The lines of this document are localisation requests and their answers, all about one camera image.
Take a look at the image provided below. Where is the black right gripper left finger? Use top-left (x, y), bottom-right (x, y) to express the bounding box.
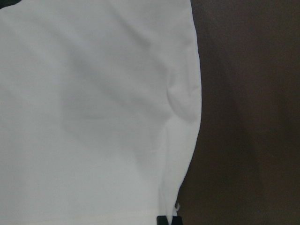
top-left (157, 217), bottom-right (168, 225)

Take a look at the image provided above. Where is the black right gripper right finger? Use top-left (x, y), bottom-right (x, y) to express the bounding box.
top-left (171, 216), bottom-right (182, 225)

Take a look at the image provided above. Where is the cream long-sleeve cat shirt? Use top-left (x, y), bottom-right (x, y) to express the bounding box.
top-left (0, 0), bottom-right (202, 225)

